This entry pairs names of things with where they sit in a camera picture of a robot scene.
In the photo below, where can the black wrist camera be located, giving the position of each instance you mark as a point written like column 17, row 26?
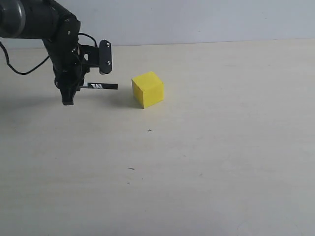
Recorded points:
column 105, row 57

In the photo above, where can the black and white marker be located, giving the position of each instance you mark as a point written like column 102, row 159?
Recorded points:
column 87, row 85

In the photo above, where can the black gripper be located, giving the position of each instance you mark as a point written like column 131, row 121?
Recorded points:
column 70, row 67

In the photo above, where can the yellow foam cube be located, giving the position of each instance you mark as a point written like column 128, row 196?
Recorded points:
column 148, row 89

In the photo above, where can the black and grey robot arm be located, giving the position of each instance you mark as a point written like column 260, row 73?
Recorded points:
column 58, row 29

